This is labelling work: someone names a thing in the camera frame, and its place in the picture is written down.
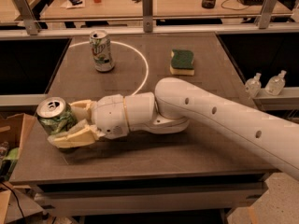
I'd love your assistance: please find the black mesh cup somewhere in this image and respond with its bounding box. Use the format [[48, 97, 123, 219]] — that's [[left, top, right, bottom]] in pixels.
[[202, 0, 216, 8]]

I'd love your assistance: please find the clear sanitizer bottle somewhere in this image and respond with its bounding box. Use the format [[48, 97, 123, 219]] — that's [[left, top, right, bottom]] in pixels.
[[265, 70, 286, 95], [245, 73, 262, 98]]

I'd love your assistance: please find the black cable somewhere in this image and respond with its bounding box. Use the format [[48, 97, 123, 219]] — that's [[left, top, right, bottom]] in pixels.
[[221, 0, 253, 11]]

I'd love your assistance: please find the metal bracket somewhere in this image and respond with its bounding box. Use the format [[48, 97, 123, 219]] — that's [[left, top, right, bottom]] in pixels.
[[13, 0, 40, 35], [254, 0, 278, 29], [142, 0, 153, 33]]

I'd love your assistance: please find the green soda can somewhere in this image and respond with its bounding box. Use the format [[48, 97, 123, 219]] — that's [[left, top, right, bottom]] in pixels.
[[36, 97, 77, 135]]

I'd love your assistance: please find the middle metal bracket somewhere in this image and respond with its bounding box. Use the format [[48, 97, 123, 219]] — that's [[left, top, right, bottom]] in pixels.
[[142, 0, 153, 33]]

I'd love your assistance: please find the white 7up can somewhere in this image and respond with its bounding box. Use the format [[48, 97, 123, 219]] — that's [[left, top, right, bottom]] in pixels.
[[90, 30, 114, 73]]

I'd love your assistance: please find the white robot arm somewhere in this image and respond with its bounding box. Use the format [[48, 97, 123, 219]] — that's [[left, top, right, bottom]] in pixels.
[[49, 77, 299, 179]]

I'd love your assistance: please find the right metal bracket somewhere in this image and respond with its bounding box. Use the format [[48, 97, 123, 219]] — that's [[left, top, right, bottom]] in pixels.
[[254, 0, 278, 29]]

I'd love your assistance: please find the left metal bracket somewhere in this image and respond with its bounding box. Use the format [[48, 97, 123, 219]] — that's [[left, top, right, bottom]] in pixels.
[[13, 0, 40, 35]]

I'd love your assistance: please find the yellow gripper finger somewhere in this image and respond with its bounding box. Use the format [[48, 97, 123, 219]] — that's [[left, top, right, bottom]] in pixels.
[[48, 119, 105, 148], [70, 100, 96, 121]]

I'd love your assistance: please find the green yellow sponge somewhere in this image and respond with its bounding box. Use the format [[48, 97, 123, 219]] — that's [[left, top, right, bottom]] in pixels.
[[170, 49, 194, 76]]

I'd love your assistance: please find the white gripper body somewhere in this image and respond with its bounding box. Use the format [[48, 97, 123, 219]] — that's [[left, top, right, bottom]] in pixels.
[[92, 94, 129, 139]]

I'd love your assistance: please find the cardboard box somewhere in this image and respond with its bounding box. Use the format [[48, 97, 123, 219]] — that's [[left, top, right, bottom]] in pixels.
[[0, 114, 36, 181]]

